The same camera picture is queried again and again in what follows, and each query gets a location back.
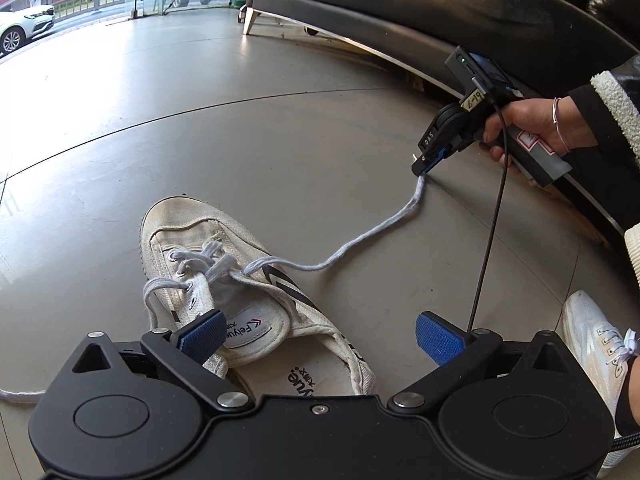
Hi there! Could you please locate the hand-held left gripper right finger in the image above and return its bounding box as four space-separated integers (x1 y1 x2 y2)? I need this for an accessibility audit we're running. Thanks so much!
387 311 576 409

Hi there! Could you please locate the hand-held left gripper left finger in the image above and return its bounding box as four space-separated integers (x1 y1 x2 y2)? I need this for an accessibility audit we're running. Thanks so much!
71 308 255 409

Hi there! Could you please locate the white canvas shoe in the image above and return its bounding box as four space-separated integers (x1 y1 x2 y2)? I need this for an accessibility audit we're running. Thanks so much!
139 196 376 396

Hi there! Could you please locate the white shoelace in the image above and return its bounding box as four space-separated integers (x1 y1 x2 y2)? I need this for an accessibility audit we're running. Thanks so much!
0 174 430 406

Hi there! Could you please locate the person's right forearm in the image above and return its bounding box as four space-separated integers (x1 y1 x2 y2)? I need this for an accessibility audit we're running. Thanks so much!
552 52 640 171

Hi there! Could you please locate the person's right hand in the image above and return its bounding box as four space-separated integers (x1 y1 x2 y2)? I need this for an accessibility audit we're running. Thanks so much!
477 96 571 163

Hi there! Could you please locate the black leather sofa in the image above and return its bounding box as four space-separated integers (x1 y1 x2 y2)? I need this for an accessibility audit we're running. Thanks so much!
243 0 640 241

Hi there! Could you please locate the person's white sneaker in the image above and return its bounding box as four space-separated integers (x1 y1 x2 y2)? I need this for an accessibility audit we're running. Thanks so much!
559 290 640 480

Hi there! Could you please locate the white car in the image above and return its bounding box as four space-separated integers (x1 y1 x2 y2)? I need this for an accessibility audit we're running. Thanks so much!
0 4 57 57

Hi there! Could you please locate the silver bracelet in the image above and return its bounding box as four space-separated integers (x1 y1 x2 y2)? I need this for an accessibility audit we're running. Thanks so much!
551 96 572 157

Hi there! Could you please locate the black cable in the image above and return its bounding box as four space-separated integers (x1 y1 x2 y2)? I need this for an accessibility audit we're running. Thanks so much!
592 427 640 473
467 77 509 334

